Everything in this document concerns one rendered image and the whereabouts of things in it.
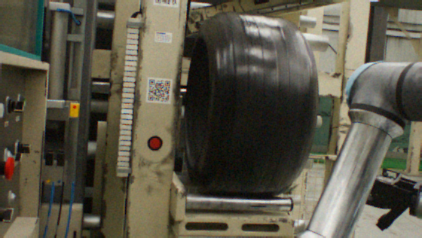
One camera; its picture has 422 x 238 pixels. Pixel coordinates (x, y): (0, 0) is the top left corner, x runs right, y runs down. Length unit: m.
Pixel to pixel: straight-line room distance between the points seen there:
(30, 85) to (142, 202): 0.53
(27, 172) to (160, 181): 0.45
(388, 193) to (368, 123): 0.37
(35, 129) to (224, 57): 0.53
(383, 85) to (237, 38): 0.51
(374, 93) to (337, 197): 0.22
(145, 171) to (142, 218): 0.15
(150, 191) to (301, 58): 0.60
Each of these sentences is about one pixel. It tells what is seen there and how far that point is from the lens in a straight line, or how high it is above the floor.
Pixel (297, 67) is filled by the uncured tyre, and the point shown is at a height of 1.32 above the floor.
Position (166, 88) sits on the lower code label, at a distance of 1.47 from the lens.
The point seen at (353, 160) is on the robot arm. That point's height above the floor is 1.13.
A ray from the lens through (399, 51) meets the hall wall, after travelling 11.76.
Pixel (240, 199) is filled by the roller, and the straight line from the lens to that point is 1.49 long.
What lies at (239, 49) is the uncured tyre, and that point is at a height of 1.35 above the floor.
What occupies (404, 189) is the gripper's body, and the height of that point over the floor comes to 1.03.
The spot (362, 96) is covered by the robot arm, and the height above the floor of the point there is 1.25.
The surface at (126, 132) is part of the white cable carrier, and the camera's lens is 1.48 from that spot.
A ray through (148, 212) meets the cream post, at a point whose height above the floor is 0.85.
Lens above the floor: 1.24
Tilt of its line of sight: 4 degrees down
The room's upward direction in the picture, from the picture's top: 5 degrees clockwise
